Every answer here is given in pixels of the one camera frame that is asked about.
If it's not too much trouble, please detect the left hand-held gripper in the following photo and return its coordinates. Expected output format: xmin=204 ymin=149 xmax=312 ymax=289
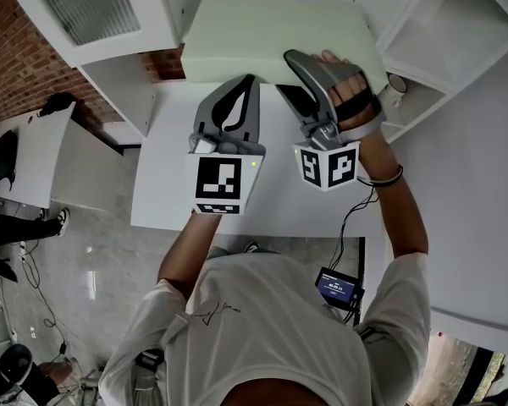
xmin=185 ymin=74 xmax=267 ymax=217

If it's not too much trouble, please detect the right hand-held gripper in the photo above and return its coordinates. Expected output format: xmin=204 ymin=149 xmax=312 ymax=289
xmin=276 ymin=48 xmax=389 ymax=193

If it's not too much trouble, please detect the white object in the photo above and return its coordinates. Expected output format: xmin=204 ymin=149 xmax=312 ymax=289
xmin=179 ymin=0 xmax=389 ymax=96

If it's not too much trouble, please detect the white shelf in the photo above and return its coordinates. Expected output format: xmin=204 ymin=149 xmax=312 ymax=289
xmin=349 ymin=0 xmax=508 ymax=144

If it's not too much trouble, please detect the person's right forearm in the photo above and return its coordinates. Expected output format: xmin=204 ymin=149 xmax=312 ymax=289
xmin=357 ymin=129 xmax=429 ymax=266

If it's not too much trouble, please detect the person's left forearm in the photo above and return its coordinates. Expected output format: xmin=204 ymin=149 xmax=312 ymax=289
xmin=157 ymin=210 xmax=224 ymax=300

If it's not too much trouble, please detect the person's right hand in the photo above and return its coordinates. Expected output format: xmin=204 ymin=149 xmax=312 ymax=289
xmin=312 ymin=49 xmax=373 ymax=106

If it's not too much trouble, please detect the white mug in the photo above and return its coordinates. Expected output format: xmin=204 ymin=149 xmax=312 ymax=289
xmin=387 ymin=73 xmax=409 ymax=108

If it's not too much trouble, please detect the black wristband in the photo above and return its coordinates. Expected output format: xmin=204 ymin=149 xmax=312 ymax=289
xmin=367 ymin=163 xmax=405 ymax=188

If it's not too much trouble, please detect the white cabinet with glass door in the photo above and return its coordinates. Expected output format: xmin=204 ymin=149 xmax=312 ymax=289
xmin=0 ymin=0 xmax=187 ymax=145

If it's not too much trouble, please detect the black bag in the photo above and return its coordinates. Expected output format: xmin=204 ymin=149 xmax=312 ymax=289
xmin=39 ymin=92 xmax=78 ymax=118

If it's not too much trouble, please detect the white side table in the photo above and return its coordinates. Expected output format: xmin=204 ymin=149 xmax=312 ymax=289
xmin=0 ymin=101 xmax=124 ymax=214

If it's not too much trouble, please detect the black device with screen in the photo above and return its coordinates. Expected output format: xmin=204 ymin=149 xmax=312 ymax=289
xmin=314 ymin=266 xmax=366 ymax=311

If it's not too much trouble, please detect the person's white t-shirt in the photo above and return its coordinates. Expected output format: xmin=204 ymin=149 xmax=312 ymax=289
xmin=99 ymin=251 xmax=433 ymax=406

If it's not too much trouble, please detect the black jacket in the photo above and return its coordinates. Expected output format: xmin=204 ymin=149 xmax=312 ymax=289
xmin=0 ymin=129 xmax=19 ymax=190

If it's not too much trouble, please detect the black and white stool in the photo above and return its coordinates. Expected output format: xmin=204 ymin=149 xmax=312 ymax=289
xmin=0 ymin=343 xmax=63 ymax=406

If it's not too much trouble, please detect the thin black cable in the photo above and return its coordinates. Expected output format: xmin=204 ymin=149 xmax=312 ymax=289
xmin=328 ymin=178 xmax=381 ymax=271

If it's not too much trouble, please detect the black floor cable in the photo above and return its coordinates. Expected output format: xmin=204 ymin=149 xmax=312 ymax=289
xmin=19 ymin=239 xmax=69 ymax=357

